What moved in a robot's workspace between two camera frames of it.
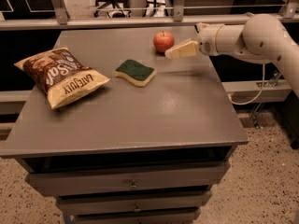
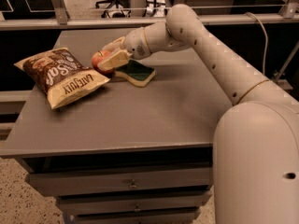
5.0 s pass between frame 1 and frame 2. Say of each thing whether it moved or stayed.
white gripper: moved
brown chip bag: stayed
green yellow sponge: stayed
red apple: moved
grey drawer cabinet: stayed
